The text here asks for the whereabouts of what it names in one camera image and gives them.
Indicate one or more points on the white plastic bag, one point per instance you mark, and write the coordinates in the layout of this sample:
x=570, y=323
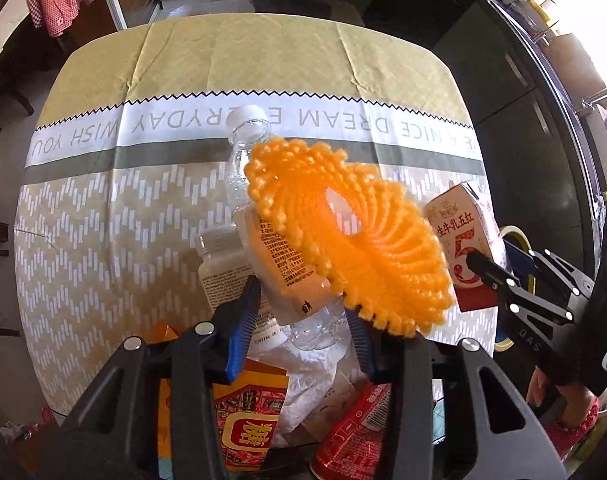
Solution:
x=308, y=385

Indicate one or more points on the small cloudy plastic bottle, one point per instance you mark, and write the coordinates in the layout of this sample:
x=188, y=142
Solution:
x=223, y=265

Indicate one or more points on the orange snack packet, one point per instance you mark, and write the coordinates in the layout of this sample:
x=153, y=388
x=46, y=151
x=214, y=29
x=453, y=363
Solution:
x=253, y=425

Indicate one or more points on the person's right forearm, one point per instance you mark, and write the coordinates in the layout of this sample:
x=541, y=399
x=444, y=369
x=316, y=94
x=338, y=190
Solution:
x=581, y=435

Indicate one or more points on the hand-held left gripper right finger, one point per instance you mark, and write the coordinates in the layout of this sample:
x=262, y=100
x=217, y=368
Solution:
x=362, y=347

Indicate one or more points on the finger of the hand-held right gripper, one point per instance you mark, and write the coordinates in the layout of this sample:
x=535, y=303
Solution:
x=521, y=257
x=488, y=270

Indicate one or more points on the red and white milk carton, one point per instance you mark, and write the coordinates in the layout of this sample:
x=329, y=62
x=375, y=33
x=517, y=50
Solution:
x=458, y=240

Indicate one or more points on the person's right hand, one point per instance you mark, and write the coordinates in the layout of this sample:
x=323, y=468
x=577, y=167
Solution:
x=568, y=405

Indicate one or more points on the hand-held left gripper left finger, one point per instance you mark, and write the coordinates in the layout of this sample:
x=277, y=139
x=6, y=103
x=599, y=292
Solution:
x=241, y=342

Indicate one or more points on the clear plastic bottle orange label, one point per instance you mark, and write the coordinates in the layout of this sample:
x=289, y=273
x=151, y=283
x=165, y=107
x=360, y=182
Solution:
x=243, y=160

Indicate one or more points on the orange foam fruit net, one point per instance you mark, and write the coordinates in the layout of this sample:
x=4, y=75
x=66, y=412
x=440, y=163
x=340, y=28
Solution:
x=393, y=260

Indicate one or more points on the yellow tape roll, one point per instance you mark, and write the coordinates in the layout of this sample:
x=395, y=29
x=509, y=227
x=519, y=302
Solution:
x=516, y=234

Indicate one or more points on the red drink can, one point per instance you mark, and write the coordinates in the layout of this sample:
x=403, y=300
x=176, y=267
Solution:
x=353, y=435

